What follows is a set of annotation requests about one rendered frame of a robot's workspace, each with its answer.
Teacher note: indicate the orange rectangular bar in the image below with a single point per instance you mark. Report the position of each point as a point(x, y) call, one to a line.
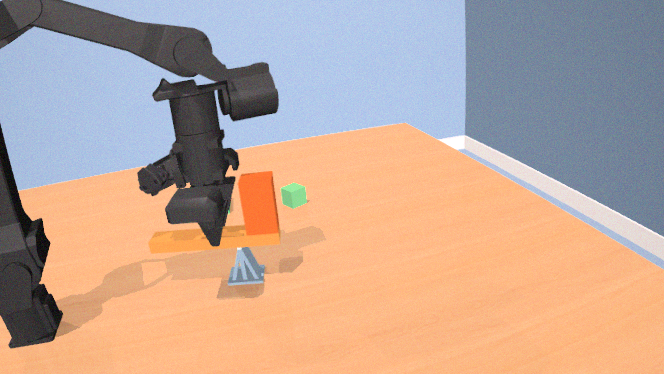
point(261, 223)

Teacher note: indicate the small green cube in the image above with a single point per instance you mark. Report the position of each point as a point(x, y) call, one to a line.
point(293, 195)

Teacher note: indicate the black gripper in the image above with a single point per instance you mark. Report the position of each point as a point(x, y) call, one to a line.
point(204, 162)

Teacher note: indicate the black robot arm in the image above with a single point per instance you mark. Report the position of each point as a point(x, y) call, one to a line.
point(29, 312)

